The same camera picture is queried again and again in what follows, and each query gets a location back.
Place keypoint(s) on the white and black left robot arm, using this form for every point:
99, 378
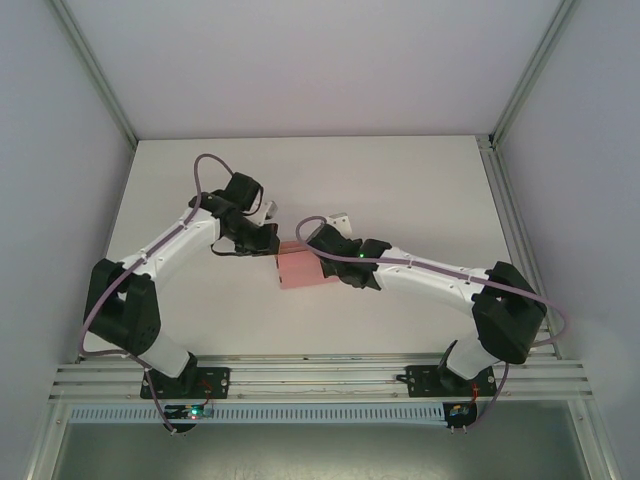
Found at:
170, 240

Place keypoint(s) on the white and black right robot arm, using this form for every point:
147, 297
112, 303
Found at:
430, 277

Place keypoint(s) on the circuit board with green light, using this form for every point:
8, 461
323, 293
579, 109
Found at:
192, 412

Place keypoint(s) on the grey metal sheet panel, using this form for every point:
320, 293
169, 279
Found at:
325, 452

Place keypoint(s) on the small green circuit board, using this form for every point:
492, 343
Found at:
459, 411

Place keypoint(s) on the aluminium mounting rail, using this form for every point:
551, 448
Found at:
325, 372

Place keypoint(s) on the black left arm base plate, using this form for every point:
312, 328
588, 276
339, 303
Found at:
217, 377

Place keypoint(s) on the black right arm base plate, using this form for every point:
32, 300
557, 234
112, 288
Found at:
422, 380

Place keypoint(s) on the aluminium side frame rail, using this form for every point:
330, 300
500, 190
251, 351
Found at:
520, 225

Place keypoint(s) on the aluminium frame post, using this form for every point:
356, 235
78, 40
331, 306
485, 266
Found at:
537, 75
95, 75

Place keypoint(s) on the aluminium frame leg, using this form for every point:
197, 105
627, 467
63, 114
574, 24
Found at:
602, 440
45, 445

